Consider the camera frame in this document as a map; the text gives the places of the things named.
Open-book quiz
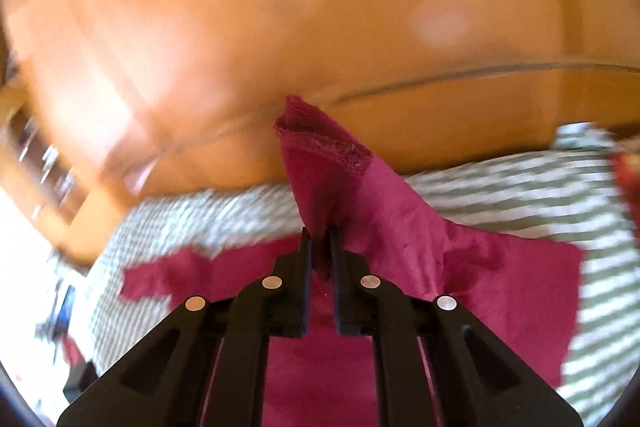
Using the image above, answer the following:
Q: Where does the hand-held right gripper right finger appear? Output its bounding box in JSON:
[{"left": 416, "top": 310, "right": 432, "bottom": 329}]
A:
[{"left": 327, "top": 228, "right": 584, "bottom": 427}]

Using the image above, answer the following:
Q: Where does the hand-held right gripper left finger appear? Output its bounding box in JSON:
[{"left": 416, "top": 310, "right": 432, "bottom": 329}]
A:
[{"left": 57, "top": 229, "right": 313, "bottom": 427}]

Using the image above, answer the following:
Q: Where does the dark red garment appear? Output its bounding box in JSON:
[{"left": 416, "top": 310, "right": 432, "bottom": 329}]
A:
[{"left": 121, "top": 95, "right": 586, "bottom": 427}]

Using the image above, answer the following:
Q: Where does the green checked blanket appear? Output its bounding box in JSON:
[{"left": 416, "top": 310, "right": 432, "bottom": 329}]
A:
[{"left": 65, "top": 122, "right": 640, "bottom": 427}]

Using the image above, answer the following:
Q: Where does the orange wooden wardrobe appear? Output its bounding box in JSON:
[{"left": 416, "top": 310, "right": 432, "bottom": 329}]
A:
[{"left": 0, "top": 0, "right": 640, "bottom": 260}]

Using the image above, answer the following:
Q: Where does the red plaid cloth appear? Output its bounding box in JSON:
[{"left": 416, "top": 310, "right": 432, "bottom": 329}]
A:
[{"left": 612, "top": 147, "right": 640, "bottom": 214}]

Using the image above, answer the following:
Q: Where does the wooden shelf unit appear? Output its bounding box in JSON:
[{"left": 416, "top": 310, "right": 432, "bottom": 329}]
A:
[{"left": 0, "top": 72, "right": 96, "bottom": 264}]

